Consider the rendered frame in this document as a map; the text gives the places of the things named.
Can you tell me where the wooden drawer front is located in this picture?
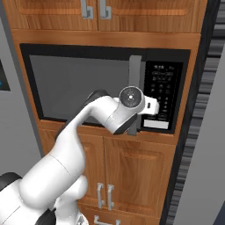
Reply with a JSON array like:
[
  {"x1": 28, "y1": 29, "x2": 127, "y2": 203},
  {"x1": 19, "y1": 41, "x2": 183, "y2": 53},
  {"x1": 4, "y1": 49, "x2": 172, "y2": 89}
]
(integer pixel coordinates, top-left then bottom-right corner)
[{"x1": 76, "y1": 204, "x2": 161, "y2": 225}]

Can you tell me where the grey drawer handle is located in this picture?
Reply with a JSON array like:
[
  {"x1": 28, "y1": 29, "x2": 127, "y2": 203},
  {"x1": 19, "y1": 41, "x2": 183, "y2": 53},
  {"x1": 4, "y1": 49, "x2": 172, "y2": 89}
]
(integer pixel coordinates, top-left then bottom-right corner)
[{"x1": 93, "y1": 214, "x2": 121, "y2": 225}]

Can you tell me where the grey fridge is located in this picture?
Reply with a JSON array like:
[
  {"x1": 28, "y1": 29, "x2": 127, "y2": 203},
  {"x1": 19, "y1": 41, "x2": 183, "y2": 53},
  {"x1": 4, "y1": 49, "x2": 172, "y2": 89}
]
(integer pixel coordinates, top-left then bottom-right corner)
[{"x1": 0, "y1": 0, "x2": 42, "y2": 178}]

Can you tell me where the grey cupboard handle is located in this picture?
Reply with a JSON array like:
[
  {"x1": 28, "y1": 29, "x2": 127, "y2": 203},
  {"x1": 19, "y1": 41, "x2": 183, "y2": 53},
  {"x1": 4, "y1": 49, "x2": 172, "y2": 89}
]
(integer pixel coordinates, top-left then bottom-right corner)
[
  {"x1": 96, "y1": 182, "x2": 105, "y2": 210},
  {"x1": 98, "y1": 0, "x2": 113, "y2": 21},
  {"x1": 106, "y1": 184, "x2": 115, "y2": 212},
  {"x1": 80, "y1": 0, "x2": 94, "y2": 20}
]

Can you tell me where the wooden cupboard door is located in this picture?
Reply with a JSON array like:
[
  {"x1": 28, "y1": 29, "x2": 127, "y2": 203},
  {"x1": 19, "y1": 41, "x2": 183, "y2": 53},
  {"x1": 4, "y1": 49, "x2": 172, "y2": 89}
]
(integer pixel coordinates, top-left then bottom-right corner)
[
  {"x1": 38, "y1": 127, "x2": 106, "y2": 207},
  {"x1": 97, "y1": 0, "x2": 208, "y2": 34},
  {"x1": 2, "y1": 0, "x2": 98, "y2": 32},
  {"x1": 103, "y1": 136, "x2": 177, "y2": 220}
]

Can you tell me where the wooden cabinet frame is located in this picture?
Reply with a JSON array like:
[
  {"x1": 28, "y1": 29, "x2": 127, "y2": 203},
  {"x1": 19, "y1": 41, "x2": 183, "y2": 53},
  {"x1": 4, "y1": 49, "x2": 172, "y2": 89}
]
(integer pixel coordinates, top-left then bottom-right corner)
[{"x1": 2, "y1": 0, "x2": 221, "y2": 225}]

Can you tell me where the microwave door with grey window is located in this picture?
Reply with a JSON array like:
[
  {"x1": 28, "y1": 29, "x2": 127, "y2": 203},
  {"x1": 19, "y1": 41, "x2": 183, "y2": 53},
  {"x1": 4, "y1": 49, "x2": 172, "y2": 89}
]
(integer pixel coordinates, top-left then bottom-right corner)
[{"x1": 19, "y1": 43, "x2": 145, "y2": 131}]

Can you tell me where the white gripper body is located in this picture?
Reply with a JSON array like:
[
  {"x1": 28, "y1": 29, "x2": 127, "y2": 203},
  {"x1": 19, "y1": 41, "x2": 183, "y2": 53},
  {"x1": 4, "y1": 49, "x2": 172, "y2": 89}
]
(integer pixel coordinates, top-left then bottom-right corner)
[{"x1": 149, "y1": 98, "x2": 161, "y2": 116}]

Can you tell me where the black microwave oven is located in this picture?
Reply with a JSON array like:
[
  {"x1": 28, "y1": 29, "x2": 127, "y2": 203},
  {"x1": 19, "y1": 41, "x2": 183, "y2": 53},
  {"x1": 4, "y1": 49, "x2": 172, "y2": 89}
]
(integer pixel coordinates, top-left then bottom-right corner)
[{"x1": 19, "y1": 43, "x2": 192, "y2": 135}]

